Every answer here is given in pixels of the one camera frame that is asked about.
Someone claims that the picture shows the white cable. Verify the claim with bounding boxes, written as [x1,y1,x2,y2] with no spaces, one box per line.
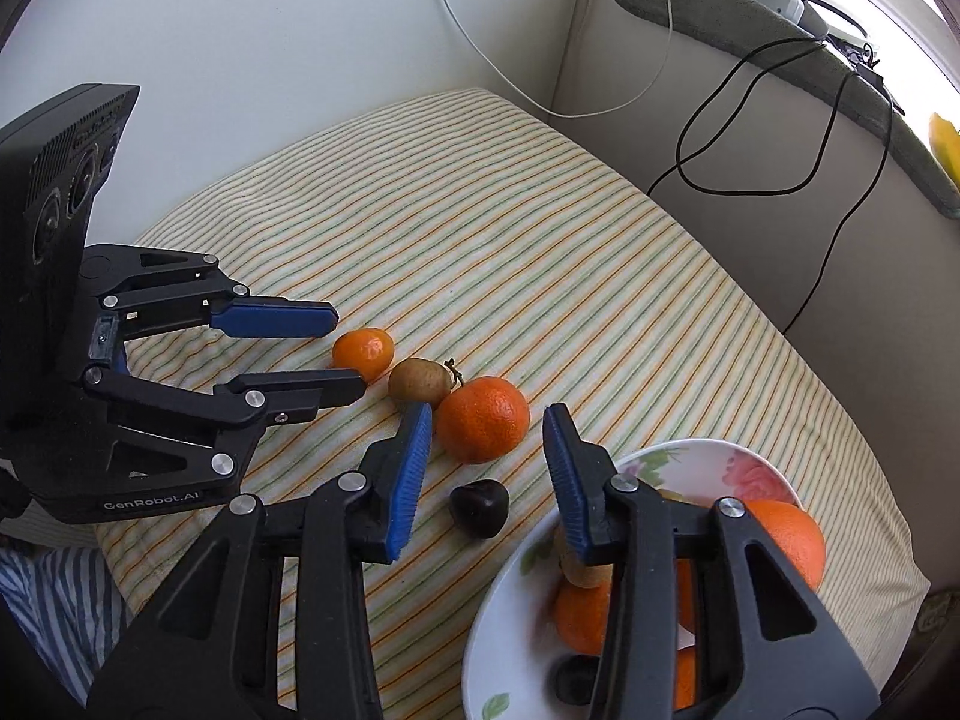
[419,0,679,122]

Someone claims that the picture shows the black cable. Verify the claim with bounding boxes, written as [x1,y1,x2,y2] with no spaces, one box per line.
[646,0,902,335]

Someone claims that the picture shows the large orange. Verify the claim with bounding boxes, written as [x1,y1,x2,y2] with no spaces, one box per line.
[674,645,698,712]
[747,499,827,590]

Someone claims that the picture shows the floral white plate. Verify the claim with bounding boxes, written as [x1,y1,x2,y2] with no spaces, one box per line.
[460,437,799,718]

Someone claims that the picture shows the striped table cloth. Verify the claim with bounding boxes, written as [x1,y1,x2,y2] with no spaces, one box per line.
[137,89,929,718]

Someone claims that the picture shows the green brown plum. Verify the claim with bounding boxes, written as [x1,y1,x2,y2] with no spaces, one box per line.
[551,523,617,590]

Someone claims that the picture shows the dark plum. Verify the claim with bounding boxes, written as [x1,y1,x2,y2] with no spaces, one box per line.
[550,655,601,707]
[449,479,509,539]

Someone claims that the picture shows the brown kiwi fruit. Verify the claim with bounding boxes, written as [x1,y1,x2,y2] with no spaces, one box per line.
[387,358,452,408]

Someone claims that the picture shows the stemmed mandarin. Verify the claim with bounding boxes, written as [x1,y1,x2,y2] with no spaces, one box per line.
[434,377,530,465]

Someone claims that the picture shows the grey windowsill mat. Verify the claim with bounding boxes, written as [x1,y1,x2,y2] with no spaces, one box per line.
[613,0,958,221]

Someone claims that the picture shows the yellow bowl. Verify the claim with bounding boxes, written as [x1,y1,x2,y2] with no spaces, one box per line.
[929,114,960,187]

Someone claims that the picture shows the small orange kumquat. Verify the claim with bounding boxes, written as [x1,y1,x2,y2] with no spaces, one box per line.
[332,327,395,383]

